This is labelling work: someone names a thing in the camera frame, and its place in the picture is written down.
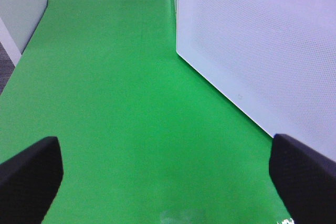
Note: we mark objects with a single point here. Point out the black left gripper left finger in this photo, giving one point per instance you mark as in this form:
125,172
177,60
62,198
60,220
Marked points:
30,181

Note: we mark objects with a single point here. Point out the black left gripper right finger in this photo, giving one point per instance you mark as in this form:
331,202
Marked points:
304,180

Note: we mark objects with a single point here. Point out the white microwave door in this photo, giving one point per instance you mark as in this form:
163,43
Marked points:
274,59

